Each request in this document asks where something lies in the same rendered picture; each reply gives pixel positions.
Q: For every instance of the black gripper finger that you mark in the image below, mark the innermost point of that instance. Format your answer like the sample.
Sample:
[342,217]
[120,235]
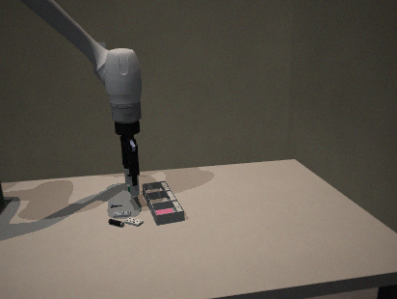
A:
[125,163]
[133,164]

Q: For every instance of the grey three-compartment bin rack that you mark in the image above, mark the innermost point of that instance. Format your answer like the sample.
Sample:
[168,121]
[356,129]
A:
[160,196]

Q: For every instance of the white domino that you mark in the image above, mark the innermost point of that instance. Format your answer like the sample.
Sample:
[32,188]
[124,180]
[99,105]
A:
[121,214]
[133,221]

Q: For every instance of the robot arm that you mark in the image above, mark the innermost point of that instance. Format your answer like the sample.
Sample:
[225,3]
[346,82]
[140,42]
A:
[123,74]

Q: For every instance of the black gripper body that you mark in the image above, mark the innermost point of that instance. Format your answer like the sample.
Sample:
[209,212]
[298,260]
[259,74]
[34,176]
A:
[129,129]

